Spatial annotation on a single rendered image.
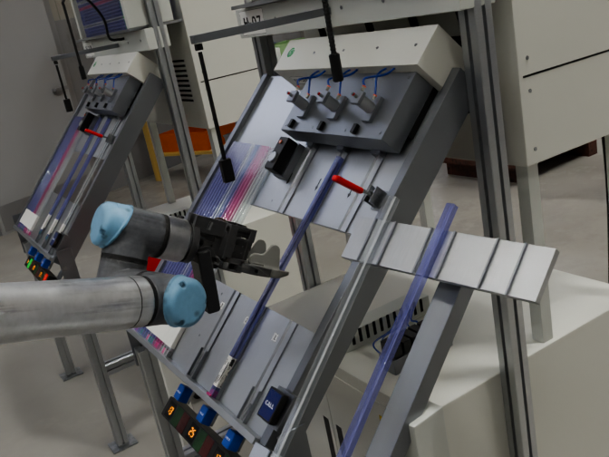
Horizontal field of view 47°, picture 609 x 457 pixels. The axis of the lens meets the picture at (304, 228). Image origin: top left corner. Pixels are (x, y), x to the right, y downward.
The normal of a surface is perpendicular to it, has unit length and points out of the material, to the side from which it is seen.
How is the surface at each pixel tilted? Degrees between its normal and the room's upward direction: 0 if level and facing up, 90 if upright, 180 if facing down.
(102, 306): 85
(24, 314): 86
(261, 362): 44
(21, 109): 90
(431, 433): 90
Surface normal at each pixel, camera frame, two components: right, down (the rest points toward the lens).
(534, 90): 0.52, 0.17
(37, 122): 0.79, 0.04
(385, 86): -0.71, -0.45
